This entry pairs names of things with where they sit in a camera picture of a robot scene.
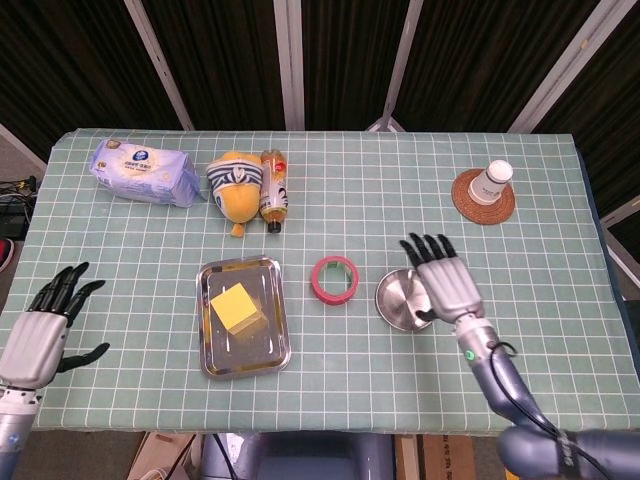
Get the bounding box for blue-grey robot torso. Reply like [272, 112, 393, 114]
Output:
[199, 432, 396, 480]

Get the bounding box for black floor cables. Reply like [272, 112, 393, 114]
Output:
[0, 174, 39, 241]

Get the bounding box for round woven coaster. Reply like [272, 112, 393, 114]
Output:
[451, 168, 517, 227]

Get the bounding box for red tape roll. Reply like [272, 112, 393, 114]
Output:
[311, 255, 361, 305]

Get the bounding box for green grid tablecloth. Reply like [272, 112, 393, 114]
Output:
[0, 128, 640, 434]

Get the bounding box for white metal frame post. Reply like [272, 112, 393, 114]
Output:
[273, 0, 306, 131]
[123, 0, 195, 131]
[508, 0, 624, 134]
[367, 0, 425, 133]

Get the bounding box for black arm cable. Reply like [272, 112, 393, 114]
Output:
[487, 341, 611, 480]

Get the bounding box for rectangular steel tray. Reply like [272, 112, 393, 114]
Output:
[195, 255, 293, 382]

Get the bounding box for plastic tea bottle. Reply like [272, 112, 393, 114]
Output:
[258, 149, 291, 235]

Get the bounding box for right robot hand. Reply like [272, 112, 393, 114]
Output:
[398, 232, 486, 325]

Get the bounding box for blue tissue pack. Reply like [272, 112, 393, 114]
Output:
[89, 138, 208, 209]

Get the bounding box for black velcro strap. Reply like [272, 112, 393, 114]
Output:
[552, 429, 582, 477]

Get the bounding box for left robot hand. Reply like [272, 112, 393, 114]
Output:
[0, 261, 111, 392]

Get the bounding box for yellow foam cube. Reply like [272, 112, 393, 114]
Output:
[210, 282, 265, 332]

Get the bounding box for cardboard box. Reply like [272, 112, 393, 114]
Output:
[130, 432, 202, 480]
[394, 433, 504, 480]

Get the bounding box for yellow plush with striped hat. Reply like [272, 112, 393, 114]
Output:
[206, 151, 264, 238]

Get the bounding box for round steel plate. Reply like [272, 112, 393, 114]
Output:
[375, 268, 437, 331]

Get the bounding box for black pleated curtain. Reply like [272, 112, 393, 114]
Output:
[0, 0, 640, 221]

